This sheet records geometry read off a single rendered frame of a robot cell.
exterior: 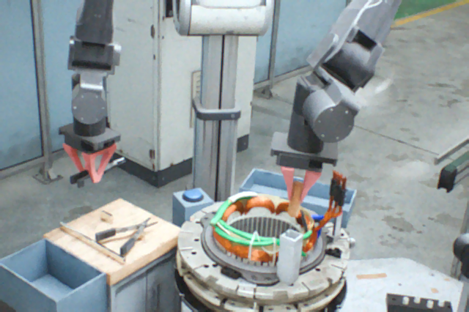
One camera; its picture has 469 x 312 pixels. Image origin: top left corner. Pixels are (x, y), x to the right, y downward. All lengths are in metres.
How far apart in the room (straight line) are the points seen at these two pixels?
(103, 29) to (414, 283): 1.04
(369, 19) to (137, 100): 2.69
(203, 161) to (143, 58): 1.86
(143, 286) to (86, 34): 0.49
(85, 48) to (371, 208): 2.71
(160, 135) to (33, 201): 0.75
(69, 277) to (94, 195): 2.34
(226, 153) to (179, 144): 2.02
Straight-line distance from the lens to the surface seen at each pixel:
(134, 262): 1.23
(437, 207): 3.82
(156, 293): 1.32
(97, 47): 1.14
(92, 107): 1.10
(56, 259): 1.30
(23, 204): 3.58
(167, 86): 3.45
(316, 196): 1.55
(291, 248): 1.09
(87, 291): 1.19
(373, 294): 1.69
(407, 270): 1.80
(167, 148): 3.59
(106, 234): 1.26
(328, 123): 0.90
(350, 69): 0.96
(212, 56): 1.55
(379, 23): 0.97
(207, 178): 1.66
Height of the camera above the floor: 1.77
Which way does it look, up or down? 25 degrees down
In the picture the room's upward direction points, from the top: 4 degrees clockwise
